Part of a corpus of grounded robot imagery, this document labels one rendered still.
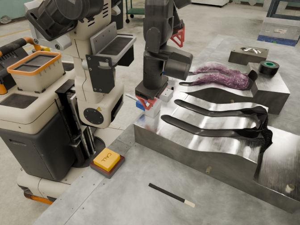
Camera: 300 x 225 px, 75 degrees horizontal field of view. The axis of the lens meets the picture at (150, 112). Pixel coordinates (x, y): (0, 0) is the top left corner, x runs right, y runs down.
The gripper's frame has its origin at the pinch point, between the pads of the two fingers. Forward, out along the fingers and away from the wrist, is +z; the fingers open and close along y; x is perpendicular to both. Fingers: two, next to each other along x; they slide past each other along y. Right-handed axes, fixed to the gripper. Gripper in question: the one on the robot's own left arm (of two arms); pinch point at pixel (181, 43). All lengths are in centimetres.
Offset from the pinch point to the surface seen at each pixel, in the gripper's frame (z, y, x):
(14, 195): 44, -51, 136
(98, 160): 6, -63, 22
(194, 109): 14.5, -35.9, -3.8
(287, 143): 29, -45, -30
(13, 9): -124, 331, 417
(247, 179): 23, -61, -17
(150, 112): 4.7, -45.9, 7.7
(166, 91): 6.2, -32.2, 4.7
